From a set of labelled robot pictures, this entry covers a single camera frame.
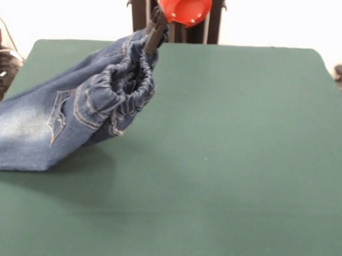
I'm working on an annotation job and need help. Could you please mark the blue denim jeans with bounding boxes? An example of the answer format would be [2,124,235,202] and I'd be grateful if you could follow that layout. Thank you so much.
[0,22,171,178]

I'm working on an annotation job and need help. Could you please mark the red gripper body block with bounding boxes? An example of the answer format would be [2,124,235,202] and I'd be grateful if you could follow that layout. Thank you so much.
[158,0,213,29]

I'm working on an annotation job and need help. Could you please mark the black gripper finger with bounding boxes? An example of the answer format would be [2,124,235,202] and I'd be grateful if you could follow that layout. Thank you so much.
[151,20,170,53]
[143,5,165,54]

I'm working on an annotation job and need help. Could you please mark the thin grey cable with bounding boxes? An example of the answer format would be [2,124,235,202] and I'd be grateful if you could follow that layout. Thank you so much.
[0,10,26,63]

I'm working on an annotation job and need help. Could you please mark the dark green table cloth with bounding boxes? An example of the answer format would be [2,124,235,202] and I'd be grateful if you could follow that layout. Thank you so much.
[0,36,342,256]

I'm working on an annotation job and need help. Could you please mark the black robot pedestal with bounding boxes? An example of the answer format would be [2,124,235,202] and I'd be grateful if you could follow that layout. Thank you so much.
[125,0,229,45]

